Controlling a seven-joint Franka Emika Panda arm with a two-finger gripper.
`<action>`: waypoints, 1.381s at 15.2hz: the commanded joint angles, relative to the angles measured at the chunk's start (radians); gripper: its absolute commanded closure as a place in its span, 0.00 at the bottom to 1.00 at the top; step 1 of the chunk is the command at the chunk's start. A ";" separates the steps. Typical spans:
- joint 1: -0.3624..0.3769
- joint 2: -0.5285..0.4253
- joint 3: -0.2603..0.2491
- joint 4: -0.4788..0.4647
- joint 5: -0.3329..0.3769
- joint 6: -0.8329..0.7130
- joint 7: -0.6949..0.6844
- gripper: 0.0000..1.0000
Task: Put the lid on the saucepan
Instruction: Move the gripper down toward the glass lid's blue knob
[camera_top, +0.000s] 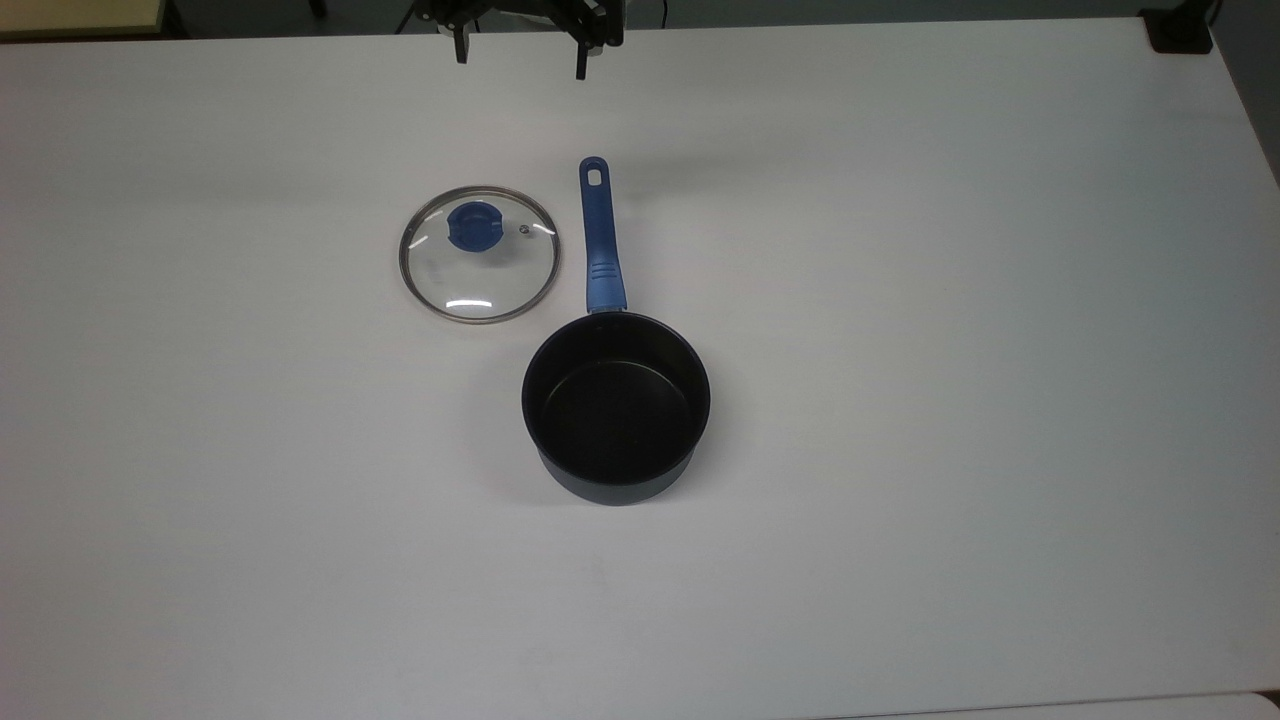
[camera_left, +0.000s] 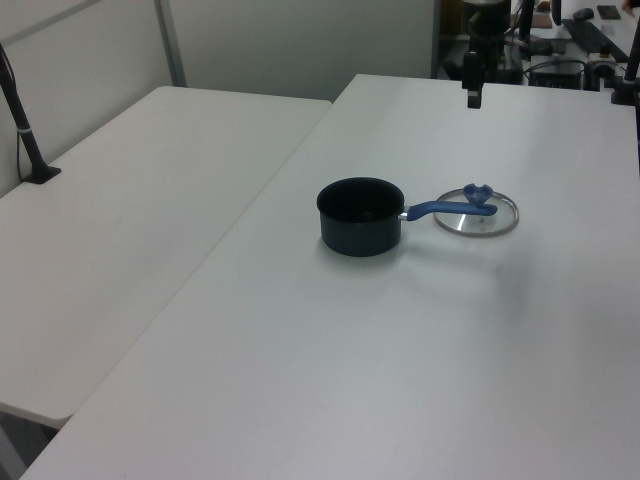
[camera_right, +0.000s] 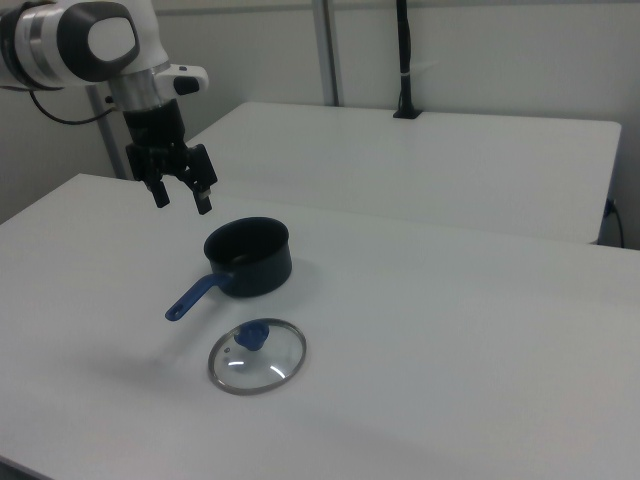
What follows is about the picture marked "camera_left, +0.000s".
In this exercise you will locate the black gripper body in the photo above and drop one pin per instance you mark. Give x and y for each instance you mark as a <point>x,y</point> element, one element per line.
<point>472,70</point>

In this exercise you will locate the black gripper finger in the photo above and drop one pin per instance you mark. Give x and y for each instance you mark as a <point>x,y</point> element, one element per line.
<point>471,101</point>
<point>479,101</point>

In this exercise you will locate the glass lid with blue knob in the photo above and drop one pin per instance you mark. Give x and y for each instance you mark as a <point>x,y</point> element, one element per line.
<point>475,220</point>

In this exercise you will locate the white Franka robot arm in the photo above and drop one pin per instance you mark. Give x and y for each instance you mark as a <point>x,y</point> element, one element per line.
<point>487,20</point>

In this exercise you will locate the black computer box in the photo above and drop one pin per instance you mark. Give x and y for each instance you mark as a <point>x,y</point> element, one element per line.
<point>557,74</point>

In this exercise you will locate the black computer mouse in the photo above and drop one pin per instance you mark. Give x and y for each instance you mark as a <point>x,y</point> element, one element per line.
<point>583,14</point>

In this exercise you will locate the black keyboard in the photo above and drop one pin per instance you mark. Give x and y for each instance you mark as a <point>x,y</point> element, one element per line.
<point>597,37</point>

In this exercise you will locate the black smartphone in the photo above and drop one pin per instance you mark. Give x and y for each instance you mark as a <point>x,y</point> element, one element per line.
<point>610,12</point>

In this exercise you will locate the white side table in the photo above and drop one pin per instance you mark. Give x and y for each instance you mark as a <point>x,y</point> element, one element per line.
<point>100,225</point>

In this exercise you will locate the black camera pole with base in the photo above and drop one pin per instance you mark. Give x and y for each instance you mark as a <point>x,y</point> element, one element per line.
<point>22,125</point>

